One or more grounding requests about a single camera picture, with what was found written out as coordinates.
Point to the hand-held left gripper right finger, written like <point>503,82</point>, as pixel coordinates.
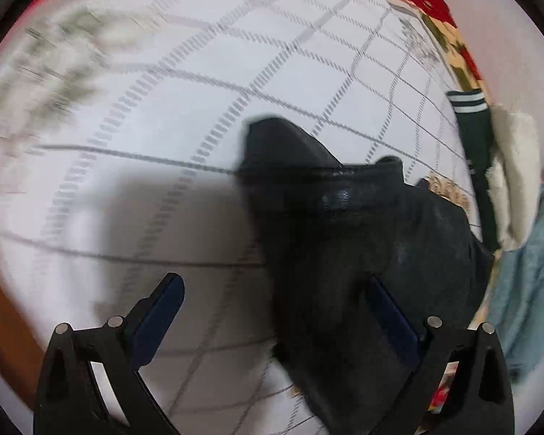
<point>392,321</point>

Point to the white diamond-pattern mat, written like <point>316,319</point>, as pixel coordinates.
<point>208,77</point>

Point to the black leather jacket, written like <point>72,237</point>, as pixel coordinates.
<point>344,244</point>

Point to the dark green striped-cuff garment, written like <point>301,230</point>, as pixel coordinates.
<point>476,145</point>

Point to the white fuzzy sweater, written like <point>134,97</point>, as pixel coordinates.
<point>517,167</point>

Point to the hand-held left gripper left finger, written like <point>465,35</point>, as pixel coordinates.
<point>158,321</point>

